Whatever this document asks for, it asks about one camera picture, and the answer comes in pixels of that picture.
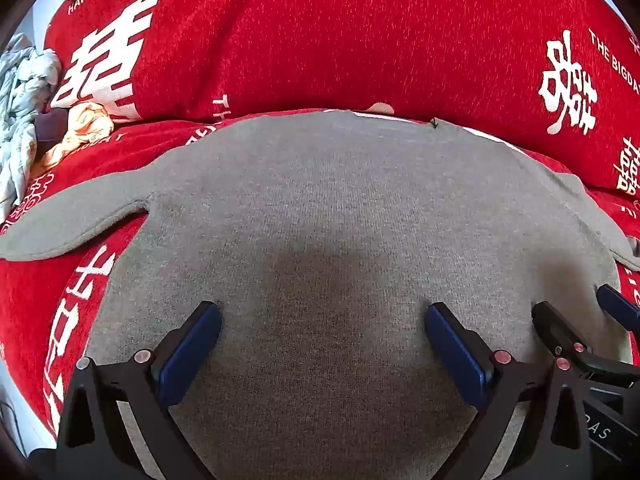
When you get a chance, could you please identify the grey knitted sweater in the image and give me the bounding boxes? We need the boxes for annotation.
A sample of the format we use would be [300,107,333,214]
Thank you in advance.
[0,110,640,480]

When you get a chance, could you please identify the orange crumpled cloth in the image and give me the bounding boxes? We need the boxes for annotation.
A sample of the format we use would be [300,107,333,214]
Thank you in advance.
[37,101,118,171]

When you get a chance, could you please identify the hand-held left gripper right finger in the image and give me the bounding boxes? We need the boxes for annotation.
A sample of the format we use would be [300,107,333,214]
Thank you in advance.
[424,302,596,480]

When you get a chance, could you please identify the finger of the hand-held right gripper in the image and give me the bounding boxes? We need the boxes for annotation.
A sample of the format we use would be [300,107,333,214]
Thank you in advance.
[596,284,640,332]
[531,301,640,377]

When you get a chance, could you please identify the red printed quilt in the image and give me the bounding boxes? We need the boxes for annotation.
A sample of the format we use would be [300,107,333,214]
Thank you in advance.
[44,0,640,196]

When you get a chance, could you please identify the dark purple cloth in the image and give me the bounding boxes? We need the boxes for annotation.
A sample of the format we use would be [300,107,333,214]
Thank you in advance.
[34,109,71,143]

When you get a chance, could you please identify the light blue crumpled cloth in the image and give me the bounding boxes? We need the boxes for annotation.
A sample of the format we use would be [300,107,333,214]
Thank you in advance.
[0,34,63,221]

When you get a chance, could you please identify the red printed bed sheet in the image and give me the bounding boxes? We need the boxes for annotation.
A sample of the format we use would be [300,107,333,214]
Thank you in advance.
[0,109,640,441]

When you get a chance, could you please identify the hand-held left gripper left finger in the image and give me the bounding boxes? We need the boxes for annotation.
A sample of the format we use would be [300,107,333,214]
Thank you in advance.
[55,301,223,480]

